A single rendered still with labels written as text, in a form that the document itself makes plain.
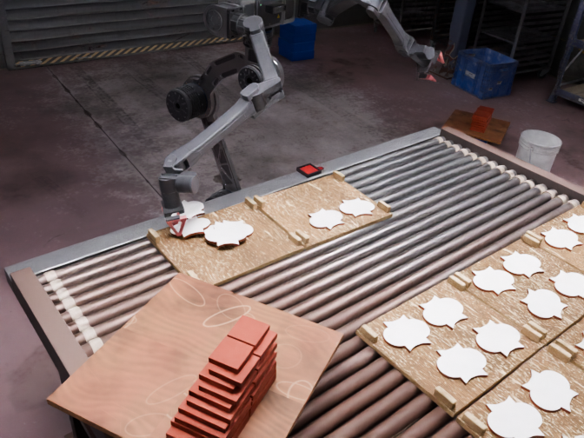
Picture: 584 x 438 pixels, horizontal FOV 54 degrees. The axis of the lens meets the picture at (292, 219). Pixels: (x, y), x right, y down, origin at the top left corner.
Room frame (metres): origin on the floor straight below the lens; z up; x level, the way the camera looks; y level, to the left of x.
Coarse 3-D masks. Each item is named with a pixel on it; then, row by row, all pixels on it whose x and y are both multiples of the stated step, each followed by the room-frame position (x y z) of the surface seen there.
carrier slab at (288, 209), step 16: (288, 192) 1.91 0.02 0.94; (304, 192) 1.92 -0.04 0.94; (320, 192) 1.93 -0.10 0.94; (336, 192) 1.94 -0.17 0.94; (352, 192) 1.95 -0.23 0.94; (272, 208) 1.79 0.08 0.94; (288, 208) 1.80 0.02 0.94; (304, 208) 1.81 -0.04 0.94; (320, 208) 1.82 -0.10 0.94; (336, 208) 1.83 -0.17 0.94; (288, 224) 1.69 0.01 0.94; (304, 224) 1.70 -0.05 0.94; (352, 224) 1.72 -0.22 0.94; (368, 224) 1.74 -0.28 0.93; (320, 240) 1.61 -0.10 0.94
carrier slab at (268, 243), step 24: (216, 216) 1.70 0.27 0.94; (240, 216) 1.72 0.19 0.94; (264, 216) 1.73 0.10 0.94; (168, 240) 1.54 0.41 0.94; (192, 240) 1.55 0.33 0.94; (264, 240) 1.58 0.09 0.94; (288, 240) 1.59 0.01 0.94; (192, 264) 1.42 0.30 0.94; (216, 264) 1.43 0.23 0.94; (240, 264) 1.44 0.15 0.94; (264, 264) 1.46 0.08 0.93
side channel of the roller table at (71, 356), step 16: (16, 272) 1.30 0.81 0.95; (32, 272) 1.31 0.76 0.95; (16, 288) 1.26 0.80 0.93; (32, 288) 1.24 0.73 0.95; (32, 304) 1.17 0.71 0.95; (48, 304) 1.17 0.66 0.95; (32, 320) 1.16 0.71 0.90; (48, 320) 1.11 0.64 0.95; (48, 336) 1.05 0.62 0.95; (64, 336) 1.06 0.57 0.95; (48, 352) 1.08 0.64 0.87; (64, 352) 1.01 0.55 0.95; (80, 352) 1.01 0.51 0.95; (64, 368) 0.96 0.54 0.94; (96, 432) 0.82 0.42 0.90
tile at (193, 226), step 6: (180, 222) 1.63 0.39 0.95; (186, 222) 1.63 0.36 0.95; (192, 222) 1.63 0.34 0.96; (198, 222) 1.62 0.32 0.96; (204, 222) 1.62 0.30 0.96; (186, 228) 1.59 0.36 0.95; (192, 228) 1.59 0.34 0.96; (198, 228) 1.59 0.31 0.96; (204, 228) 1.59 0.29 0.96; (174, 234) 1.56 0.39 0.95; (186, 234) 1.55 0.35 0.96; (192, 234) 1.56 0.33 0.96
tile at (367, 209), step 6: (342, 204) 1.84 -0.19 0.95; (348, 204) 1.84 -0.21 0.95; (354, 204) 1.85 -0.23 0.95; (360, 204) 1.85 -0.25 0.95; (366, 204) 1.85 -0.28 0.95; (372, 204) 1.86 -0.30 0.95; (342, 210) 1.80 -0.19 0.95; (348, 210) 1.80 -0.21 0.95; (354, 210) 1.80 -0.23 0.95; (360, 210) 1.81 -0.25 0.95; (366, 210) 1.81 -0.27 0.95; (372, 210) 1.82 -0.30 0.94; (354, 216) 1.77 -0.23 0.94
